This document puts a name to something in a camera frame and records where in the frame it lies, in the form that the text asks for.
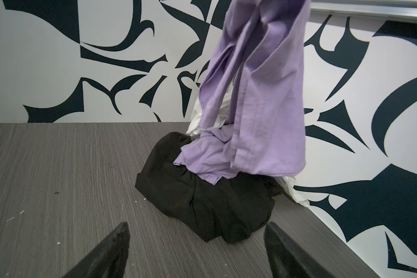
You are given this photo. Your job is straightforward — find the black cloth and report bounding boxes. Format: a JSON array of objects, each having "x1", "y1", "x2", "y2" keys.
[{"x1": 135, "y1": 132, "x2": 282, "y2": 243}]

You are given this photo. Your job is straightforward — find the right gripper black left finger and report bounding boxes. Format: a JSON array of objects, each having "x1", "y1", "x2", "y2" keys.
[{"x1": 63, "y1": 222, "x2": 130, "y2": 278}]

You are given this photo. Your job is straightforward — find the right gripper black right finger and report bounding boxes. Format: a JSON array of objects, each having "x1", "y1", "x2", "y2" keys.
[{"x1": 264, "y1": 222, "x2": 333, "y2": 278}]

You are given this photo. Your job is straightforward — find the white cloth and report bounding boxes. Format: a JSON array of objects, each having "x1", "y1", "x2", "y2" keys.
[{"x1": 185, "y1": 83, "x2": 312, "y2": 209}]

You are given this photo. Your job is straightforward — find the purple cloth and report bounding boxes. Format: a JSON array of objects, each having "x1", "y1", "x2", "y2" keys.
[{"x1": 174, "y1": 1, "x2": 310, "y2": 184}]

